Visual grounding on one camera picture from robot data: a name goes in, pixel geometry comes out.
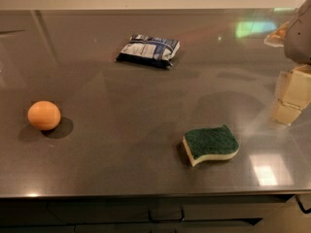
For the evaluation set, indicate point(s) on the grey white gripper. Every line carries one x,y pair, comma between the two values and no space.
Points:
299,38

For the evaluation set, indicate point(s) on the blue chip bag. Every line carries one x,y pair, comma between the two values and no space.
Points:
147,50

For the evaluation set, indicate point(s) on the green and white sponge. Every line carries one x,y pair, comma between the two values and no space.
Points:
210,144

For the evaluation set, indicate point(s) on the orange ball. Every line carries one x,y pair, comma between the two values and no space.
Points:
44,115

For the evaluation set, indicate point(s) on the black side handle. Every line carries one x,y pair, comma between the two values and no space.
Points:
301,206

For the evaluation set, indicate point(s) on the black drawer handle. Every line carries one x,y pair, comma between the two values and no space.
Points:
166,215

